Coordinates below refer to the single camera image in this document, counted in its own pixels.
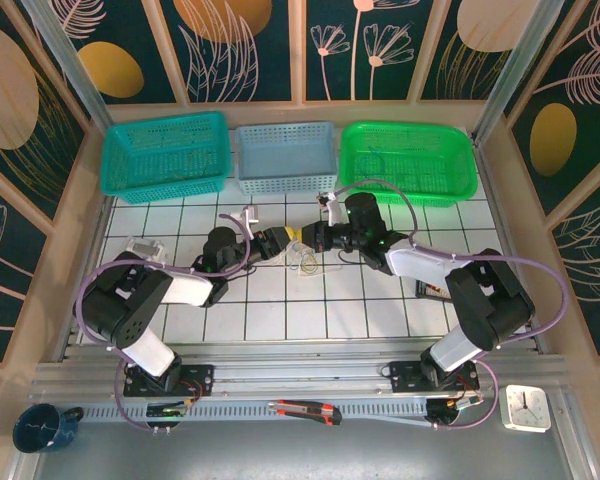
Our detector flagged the small clear plastic bag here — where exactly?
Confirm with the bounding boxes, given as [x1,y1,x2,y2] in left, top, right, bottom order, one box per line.
[278,242,344,275]

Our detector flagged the yellow-green striped cable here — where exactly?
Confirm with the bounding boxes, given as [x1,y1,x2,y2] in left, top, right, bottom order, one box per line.
[162,142,219,179]
[297,251,321,278]

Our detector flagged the blue cable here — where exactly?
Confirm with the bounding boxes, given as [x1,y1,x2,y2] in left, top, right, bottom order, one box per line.
[356,146,387,177]

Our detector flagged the light blue plastic basket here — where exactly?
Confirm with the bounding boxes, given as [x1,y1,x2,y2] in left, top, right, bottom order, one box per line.
[235,121,340,196]

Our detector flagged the white and metal clamp block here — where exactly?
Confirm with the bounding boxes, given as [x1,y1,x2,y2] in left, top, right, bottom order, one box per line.
[124,237,165,262]

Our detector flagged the green plastic basket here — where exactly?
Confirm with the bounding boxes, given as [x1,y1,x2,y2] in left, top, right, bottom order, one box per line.
[339,121,480,209]

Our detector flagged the teal plastic basket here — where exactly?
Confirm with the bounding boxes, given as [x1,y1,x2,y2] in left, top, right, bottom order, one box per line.
[101,110,233,205]

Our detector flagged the red and black utility knife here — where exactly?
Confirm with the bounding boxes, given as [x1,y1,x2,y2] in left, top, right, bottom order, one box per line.
[266,399,343,427]

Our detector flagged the white square clock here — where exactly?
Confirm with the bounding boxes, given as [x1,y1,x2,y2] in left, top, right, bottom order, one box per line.
[497,383,553,434]

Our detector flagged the dark blue mug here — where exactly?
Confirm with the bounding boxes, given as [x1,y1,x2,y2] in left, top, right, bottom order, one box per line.
[12,403,85,455]

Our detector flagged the aluminium mounting rail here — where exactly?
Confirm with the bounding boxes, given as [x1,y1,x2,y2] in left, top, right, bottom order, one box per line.
[29,342,566,401]

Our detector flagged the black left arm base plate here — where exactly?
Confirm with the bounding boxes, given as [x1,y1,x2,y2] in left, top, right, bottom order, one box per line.
[123,363,215,399]

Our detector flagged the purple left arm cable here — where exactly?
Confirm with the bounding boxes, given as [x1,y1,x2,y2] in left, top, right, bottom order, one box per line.
[73,213,255,435]

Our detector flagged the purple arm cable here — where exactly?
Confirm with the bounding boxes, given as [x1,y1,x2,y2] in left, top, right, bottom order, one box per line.
[329,178,569,432]
[73,213,255,435]

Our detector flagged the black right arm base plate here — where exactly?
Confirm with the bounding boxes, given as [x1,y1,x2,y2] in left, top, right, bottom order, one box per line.
[389,359,480,394]

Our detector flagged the grey slotted cable duct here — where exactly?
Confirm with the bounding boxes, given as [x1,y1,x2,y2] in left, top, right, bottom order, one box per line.
[79,402,431,421]

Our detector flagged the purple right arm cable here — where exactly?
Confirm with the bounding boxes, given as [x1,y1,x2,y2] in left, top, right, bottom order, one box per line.
[329,178,569,432]

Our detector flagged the aluminium frame post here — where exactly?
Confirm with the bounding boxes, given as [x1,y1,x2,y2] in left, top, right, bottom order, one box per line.
[19,0,115,132]
[470,0,567,147]

